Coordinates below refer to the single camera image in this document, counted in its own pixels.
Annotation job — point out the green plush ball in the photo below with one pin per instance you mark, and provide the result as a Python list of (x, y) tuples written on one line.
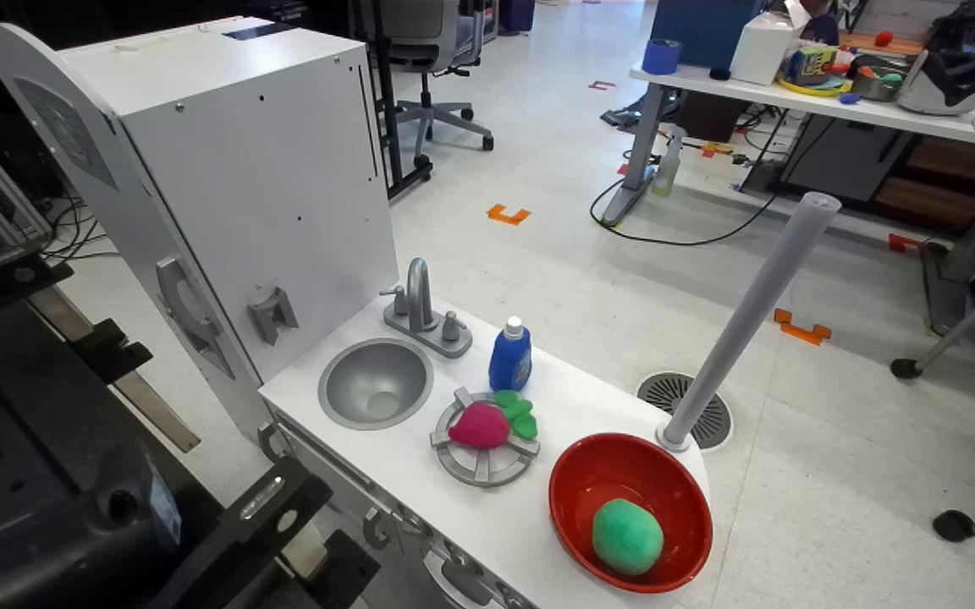
[(627, 535)]

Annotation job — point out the white toy kitchen counter unit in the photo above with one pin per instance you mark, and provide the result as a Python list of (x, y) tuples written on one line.
[(507, 531)]

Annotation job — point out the red bowl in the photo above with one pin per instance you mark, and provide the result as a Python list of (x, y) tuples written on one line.
[(622, 465)]

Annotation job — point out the blue soap bottle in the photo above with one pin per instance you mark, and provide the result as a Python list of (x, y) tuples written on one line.
[(510, 357)]

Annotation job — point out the grey toy faucet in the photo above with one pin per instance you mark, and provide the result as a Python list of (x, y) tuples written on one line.
[(411, 312)]

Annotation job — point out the pink plush strawberry toy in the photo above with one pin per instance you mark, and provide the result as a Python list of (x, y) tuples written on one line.
[(493, 421)]

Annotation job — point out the grey toy sink basin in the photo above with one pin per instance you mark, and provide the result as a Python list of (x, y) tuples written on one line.
[(375, 384)]

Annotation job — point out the grey toy burner grate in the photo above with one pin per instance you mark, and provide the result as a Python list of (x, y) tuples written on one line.
[(472, 465)]

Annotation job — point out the grey office chair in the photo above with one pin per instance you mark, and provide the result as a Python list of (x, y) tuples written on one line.
[(434, 38)]

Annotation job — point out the grey support pole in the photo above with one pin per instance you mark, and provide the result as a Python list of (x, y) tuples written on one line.
[(790, 251)]

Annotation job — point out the white toy kitchen cabinet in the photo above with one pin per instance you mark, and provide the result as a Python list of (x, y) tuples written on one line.
[(234, 163)]

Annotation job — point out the white background desk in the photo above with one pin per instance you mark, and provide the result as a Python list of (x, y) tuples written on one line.
[(777, 98)]

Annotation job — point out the white box on desk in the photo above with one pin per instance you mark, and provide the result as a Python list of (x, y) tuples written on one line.
[(763, 48)]

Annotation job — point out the black equipment frame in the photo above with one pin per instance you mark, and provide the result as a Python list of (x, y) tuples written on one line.
[(95, 514)]

